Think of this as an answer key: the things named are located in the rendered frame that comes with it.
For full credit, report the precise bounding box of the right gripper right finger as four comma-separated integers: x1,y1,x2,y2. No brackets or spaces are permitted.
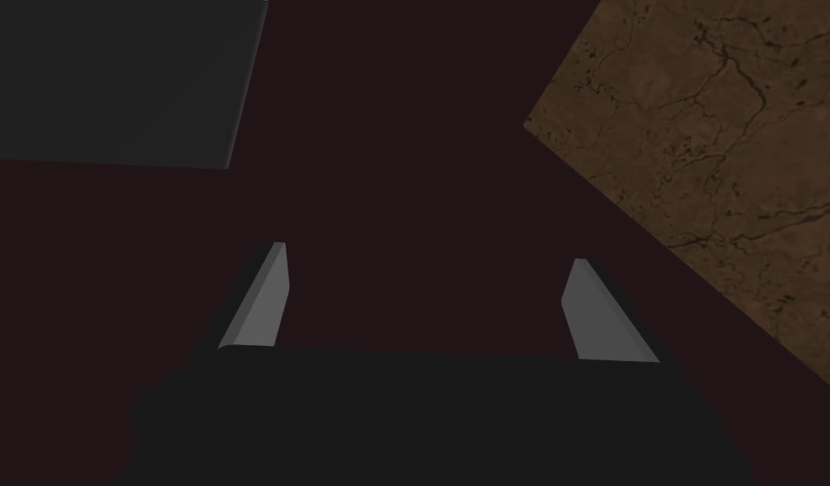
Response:
560,256,667,365

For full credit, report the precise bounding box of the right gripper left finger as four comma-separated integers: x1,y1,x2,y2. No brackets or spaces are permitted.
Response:
200,240,291,352

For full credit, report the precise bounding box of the dark grey cabinet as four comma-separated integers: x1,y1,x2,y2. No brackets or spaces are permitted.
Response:
0,0,271,170

